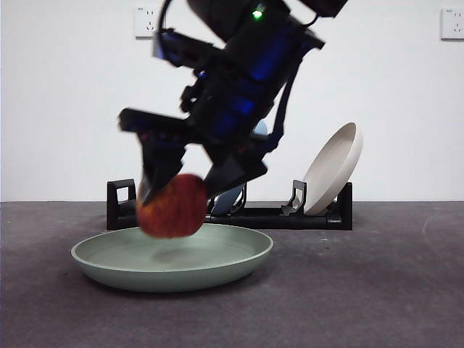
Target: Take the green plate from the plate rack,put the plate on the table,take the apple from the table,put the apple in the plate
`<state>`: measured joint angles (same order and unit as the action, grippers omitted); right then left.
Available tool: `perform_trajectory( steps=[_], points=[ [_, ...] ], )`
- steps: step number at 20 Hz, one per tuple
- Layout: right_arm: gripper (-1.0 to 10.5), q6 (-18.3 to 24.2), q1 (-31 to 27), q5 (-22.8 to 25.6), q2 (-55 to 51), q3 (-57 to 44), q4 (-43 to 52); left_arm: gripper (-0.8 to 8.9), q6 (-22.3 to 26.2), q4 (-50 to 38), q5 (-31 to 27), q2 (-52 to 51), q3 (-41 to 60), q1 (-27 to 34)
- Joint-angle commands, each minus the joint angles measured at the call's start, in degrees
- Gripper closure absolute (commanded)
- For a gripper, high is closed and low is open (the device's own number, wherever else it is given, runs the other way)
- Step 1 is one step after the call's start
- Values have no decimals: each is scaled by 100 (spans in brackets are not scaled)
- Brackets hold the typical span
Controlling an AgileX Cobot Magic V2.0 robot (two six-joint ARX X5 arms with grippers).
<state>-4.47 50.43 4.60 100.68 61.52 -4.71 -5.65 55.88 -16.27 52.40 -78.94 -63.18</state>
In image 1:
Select red yellow apple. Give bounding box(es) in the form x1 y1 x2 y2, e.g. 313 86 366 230
136 173 208 239

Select green plate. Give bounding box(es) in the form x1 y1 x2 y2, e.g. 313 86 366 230
70 223 274 294

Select blue plate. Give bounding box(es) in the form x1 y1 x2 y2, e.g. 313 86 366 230
210 120 269 215

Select black plate rack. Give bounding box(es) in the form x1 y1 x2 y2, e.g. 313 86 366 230
106 179 353 231

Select beige plate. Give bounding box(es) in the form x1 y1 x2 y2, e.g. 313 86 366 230
302 122 364 215

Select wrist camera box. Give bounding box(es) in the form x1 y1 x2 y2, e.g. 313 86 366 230
151 28 225 72

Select white wall socket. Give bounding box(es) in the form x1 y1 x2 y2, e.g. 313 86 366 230
134 6 161 40
440 7 464 41

